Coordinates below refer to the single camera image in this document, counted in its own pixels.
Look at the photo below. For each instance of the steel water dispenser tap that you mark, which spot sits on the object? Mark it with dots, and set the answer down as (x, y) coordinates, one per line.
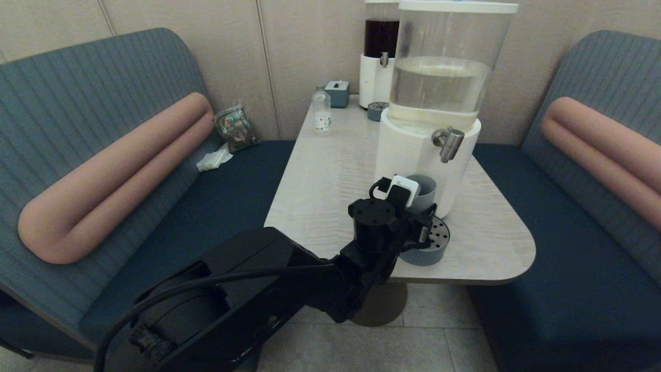
(450, 144)

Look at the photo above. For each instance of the crumpled white tissue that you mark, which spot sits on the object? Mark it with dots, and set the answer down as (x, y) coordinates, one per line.
(213, 160)

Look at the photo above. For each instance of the small blue round drip tray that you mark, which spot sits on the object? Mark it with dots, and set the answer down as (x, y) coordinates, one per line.
(375, 114)

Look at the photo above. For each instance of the dark beverage dispenser white base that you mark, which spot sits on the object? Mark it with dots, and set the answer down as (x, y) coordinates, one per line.
(374, 77)

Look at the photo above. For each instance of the large blue round drip tray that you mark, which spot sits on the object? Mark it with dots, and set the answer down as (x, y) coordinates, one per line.
(438, 248)

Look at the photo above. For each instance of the clear water dispenser white base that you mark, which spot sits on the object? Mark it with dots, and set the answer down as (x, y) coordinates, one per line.
(413, 150)

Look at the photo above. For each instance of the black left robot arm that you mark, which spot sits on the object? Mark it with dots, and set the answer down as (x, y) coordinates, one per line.
(248, 279)

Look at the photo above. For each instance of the printed snack bag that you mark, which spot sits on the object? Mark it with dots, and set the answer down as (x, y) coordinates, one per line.
(237, 130)

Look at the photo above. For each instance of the blue-grey tissue box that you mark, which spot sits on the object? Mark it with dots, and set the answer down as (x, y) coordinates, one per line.
(337, 96)

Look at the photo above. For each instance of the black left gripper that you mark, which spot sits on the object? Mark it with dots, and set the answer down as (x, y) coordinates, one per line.
(413, 235)

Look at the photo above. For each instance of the blue upholstered booth sofa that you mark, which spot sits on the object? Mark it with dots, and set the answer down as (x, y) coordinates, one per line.
(568, 268)
(206, 206)

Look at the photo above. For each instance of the grey plastic cup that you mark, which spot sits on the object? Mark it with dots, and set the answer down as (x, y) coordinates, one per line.
(427, 194)

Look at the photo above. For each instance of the clear plastic bottle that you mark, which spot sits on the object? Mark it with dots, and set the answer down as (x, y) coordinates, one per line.
(321, 120)

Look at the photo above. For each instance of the small steel beverage dispenser tap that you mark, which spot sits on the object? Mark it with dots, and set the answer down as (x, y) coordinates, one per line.
(384, 60)

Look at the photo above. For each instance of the pink bolster cushion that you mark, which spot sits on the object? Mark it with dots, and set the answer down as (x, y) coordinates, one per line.
(604, 150)
(103, 181)

